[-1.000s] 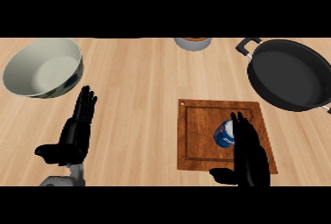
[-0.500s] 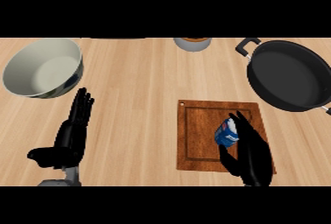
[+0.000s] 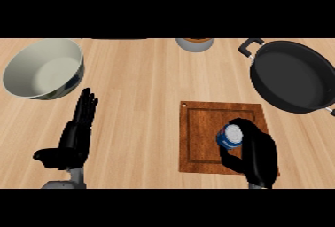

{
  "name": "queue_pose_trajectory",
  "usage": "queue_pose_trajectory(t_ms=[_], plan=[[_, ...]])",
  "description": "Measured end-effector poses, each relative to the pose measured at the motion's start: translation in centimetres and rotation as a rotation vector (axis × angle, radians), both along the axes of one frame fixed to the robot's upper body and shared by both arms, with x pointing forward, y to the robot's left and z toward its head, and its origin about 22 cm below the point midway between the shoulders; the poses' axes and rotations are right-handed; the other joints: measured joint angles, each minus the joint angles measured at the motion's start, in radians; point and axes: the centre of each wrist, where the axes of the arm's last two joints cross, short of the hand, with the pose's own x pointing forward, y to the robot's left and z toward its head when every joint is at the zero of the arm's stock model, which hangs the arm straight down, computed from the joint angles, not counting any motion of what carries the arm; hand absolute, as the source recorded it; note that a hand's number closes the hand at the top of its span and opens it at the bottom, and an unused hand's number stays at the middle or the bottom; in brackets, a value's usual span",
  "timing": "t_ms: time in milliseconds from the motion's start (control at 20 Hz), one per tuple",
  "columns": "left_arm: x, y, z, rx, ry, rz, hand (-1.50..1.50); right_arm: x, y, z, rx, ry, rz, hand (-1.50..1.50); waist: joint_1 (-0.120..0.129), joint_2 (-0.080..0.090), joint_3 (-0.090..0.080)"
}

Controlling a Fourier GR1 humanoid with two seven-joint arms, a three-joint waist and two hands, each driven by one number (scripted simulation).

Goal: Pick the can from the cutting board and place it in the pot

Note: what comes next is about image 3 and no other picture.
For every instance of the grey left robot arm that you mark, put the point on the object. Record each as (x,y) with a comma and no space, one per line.
(68,179)

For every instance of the white metal bowl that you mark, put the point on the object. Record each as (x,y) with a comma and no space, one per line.
(43,69)

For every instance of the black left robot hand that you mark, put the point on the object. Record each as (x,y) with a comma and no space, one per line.
(74,139)

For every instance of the grey cup with orange rim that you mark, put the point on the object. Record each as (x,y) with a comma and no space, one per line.
(195,45)

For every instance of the brown wooden cutting board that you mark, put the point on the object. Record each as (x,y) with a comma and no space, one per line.
(206,133)

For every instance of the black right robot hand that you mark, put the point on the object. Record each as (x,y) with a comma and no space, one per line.
(257,156)

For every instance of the blue and white can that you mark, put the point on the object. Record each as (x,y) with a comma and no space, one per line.
(229,137)

